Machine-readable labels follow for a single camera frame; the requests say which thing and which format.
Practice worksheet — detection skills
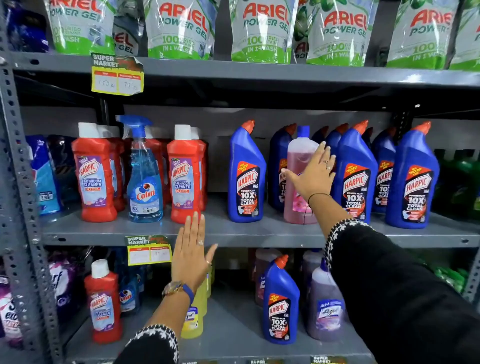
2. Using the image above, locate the person's right hand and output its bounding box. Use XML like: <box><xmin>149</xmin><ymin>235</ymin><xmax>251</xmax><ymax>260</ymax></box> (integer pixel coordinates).
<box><xmin>281</xmin><ymin>141</ymin><xmax>337</xmax><ymax>206</ymax></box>

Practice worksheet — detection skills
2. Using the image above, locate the person's left hand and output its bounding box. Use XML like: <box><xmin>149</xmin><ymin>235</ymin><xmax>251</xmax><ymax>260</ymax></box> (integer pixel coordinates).
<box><xmin>170</xmin><ymin>211</ymin><xmax>219</xmax><ymax>292</ymax></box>

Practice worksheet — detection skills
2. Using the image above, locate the row of blue bottles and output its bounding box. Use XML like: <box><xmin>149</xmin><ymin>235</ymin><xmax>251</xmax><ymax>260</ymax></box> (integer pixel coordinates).
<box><xmin>227</xmin><ymin>119</ymin><xmax>441</xmax><ymax>230</ymax></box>

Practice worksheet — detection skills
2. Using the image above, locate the grey metal shelving rack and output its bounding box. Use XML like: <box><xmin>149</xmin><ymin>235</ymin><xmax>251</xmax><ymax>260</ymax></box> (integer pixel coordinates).
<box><xmin>0</xmin><ymin>0</ymin><xmax>480</xmax><ymax>364</ymax></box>

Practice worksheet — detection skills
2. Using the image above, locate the red Harpic bottle shelf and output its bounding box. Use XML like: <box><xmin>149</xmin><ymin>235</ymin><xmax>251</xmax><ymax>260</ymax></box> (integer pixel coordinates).
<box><xmin>83</xmin><ymin>258</ymin><xmax>123</xmax><ymax>345</ymax></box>

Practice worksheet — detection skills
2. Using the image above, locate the blue Harpic bottle shelf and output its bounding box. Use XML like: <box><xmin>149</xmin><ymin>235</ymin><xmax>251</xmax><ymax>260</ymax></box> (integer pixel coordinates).
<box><xmin>262</xmin><ymin>254</ymin><xmax>301</xmax><ymax>346</ymax></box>

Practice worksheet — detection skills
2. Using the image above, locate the row of red bottles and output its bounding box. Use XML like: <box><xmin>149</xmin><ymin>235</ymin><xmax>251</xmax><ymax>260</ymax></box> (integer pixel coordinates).
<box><xmin>71</xmin><ymin>121</ymin><xmax>209</xmax><ymax>225</ymax></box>

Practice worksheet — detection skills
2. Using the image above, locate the person's left forearm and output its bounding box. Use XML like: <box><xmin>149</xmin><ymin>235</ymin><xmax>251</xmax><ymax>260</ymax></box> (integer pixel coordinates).
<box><xmin>114</xmin><ymin>286</ymin><xmax>194</xmax><ymax>364</ymax></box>

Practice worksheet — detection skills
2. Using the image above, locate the person's right forearm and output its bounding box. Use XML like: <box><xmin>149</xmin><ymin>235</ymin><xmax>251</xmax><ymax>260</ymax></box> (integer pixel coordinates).
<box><xmin>307</xmin><ymin>193</ymin><xmax>480</xmax><ymax>364</ymax></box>

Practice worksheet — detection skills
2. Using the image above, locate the row of purple detergent packets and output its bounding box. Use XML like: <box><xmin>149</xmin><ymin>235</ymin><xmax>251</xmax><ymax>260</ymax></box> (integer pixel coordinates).
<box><xmin>0</xmin><ymin>251</ymin><xmax>80</xmax><ymax>350</ymax></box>

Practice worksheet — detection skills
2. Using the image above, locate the row of white green pouches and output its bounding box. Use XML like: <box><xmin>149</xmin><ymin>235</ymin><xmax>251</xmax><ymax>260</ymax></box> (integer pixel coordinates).
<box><xmin>43</xmin><ymin>0</ymin><xmax>480</xmax><ymax>72</ymax></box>

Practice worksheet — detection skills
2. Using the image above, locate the dark blue detergent packet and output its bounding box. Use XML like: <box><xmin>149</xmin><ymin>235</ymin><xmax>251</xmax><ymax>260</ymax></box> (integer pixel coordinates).
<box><xmin>46</xmin><ymin>134</ymin><xmax>80</xmax><ymax>205</ymax></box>
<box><xmin>5</xmin><ymin>0</ymin><xmax>50</xmax><ymax>53</ymax></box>

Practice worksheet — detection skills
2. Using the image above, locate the light blue detergent packet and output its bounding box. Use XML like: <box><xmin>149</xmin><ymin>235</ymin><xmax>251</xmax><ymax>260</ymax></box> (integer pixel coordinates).
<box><xmin>26</xmin><ymin>134</ymin><xmax>64</xmax><ymax>217</ymax></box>

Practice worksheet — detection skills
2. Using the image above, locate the clear green refill pouch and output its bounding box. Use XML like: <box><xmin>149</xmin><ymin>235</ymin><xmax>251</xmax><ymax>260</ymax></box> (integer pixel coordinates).
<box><xmin>427</xmin><ymin>262</ymin><xmax>470</xmax><ymax>294</ymax></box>

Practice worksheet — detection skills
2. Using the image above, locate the thin black bracelet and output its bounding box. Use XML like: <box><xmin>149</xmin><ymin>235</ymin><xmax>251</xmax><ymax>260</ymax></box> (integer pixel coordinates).
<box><xmin>307</xmin><ymin>192</ymin><xmax>333</xmax><ymax>207</ymax></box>

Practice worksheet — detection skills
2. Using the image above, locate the gold wristwatch blue strap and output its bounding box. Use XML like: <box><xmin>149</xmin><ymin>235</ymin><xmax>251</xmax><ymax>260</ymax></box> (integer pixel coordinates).
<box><xmin>161</xmin><ymin>280</ymin><xmax>196</xmax><ymax>305</ymax></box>

